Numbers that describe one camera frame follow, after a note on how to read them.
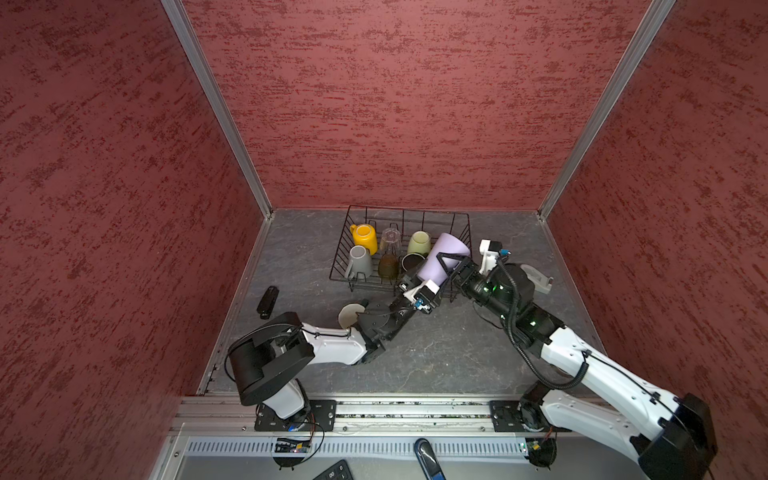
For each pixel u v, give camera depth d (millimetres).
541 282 972
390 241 1001
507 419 737
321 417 744
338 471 667
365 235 974
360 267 927
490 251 671
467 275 630
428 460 643
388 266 945
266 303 903
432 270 696
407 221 1143
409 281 667
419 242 950
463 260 642
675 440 379
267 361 447
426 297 584
